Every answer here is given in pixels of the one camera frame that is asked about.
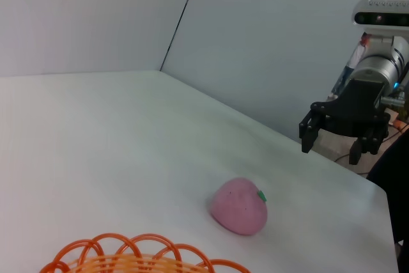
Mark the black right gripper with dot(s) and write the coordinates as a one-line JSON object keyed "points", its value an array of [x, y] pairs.
{"points": [[361, 110]]}

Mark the pink peach toy green leaf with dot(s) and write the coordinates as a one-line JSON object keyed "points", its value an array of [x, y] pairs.
{"points": [[236, 206]]}

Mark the orange plastic woven basket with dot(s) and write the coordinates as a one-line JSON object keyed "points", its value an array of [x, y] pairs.
{"points": [[128, 258]]}

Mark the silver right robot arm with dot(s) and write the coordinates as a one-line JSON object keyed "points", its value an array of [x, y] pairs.
{"points": [[374, 68]]}

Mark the black robot torso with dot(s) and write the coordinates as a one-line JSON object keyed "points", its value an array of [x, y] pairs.
{"points": [[396, 190]]}

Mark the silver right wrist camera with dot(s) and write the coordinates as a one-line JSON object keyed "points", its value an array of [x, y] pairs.
{"points": [[380, 11]]}

